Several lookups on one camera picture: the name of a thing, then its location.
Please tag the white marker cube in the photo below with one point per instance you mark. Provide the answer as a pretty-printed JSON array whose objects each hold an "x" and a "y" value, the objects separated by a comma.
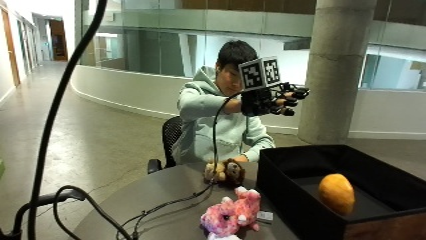
[{"x": 260, "y": 73}]

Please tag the grey concrete pillar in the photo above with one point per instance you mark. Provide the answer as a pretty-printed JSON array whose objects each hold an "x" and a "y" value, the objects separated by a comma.
[{"x": 334, "y": 70}]

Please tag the the person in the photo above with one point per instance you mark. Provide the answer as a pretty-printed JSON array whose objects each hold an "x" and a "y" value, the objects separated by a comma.
[{"x": 208, "y": 126}]

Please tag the brown lion soft toy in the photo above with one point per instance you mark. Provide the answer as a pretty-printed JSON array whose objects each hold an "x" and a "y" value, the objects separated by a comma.
[{"x": 227, "y": 172}]

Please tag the black storage box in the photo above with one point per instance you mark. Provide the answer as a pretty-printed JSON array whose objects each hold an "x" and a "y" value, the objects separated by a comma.
[{"x": 346, "y": 190}]

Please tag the orange fruit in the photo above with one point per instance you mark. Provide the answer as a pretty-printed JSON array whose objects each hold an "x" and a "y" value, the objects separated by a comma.
[{"x": 337, "y": 193}]

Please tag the black office chair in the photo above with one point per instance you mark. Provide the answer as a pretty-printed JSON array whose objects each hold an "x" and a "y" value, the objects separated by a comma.
[{"x": 167, "y": 143}]

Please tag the small white tag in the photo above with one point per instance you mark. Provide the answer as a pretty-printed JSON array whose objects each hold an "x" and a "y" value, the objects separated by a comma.
[{"x": 265, "y": 216}]

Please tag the pink unicorn soft toy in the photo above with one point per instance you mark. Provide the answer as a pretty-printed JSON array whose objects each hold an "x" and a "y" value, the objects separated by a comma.
[{"x": 233, "y": 213}]

